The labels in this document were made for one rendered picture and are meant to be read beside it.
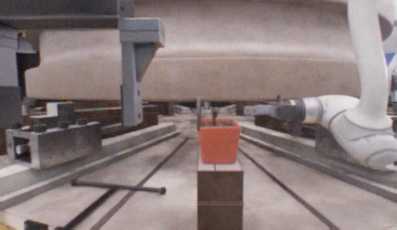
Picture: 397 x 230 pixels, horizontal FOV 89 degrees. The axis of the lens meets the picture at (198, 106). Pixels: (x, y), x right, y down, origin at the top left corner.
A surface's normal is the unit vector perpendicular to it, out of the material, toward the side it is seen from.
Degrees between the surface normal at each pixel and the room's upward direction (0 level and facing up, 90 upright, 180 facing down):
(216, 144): 97
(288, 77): 90
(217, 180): 90
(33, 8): 90
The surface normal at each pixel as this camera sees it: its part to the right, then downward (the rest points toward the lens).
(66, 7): 0.00, 0.08
